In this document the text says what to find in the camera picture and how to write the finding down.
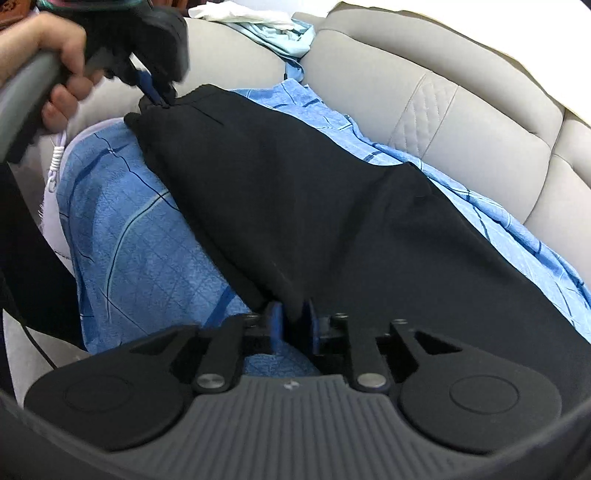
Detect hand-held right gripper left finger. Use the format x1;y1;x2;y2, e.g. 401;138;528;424
131;302;284;394

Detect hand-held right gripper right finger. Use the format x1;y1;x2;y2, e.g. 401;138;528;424
301;299;463;392

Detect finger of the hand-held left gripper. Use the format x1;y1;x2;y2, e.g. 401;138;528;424
129;55;162;108
154;78;180;106

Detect black pants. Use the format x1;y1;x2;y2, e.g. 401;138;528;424
124;84;591;402

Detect person's left hand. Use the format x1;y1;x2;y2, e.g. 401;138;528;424
0;11;108;136

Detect white cloth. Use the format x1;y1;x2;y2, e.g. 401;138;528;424
188;1;296;34

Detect light blue white clothes pile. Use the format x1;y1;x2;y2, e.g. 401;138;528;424
238;11;317;62

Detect blue checked bed sheet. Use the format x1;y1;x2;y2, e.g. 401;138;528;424
55;78;591;377

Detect white fabric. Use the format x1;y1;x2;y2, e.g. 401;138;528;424
39;117;127;259

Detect person's dark clothing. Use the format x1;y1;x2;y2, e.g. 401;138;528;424
0;161;88;347

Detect grey leather sofa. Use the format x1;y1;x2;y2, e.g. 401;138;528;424
0;2;591;407

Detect white coiled cable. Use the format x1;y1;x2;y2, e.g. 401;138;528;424
45;129;71;192

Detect black cable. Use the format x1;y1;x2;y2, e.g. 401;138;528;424
0;268;61;370

